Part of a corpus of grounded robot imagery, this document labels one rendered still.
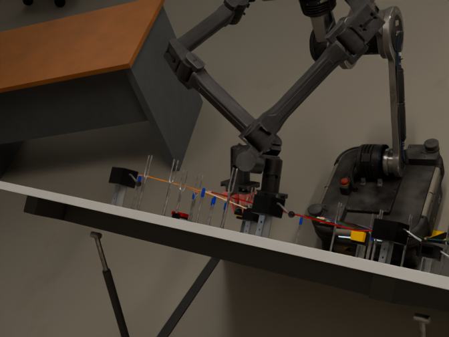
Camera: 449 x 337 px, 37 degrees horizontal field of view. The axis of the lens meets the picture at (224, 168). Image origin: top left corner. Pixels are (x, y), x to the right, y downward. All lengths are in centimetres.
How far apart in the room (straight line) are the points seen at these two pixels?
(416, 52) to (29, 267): 282
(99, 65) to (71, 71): 19
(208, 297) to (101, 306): 146
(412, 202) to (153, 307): 140
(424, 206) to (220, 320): 130
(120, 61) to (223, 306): 198
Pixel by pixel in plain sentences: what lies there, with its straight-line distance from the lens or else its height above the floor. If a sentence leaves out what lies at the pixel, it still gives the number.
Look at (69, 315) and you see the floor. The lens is 379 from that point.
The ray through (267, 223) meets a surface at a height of 152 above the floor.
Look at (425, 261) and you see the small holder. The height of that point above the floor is 140.
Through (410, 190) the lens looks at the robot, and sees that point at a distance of 329.
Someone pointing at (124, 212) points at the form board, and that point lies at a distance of 134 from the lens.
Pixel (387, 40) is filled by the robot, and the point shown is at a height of 92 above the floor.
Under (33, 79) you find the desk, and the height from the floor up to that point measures 84.
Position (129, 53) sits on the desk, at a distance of 394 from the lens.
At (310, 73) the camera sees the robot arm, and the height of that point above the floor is 147.
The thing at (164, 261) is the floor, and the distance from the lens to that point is 375.
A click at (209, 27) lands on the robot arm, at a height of 147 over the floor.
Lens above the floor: 248
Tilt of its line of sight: 37 degrees down
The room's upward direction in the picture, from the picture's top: 23 degrees counter-clockwise
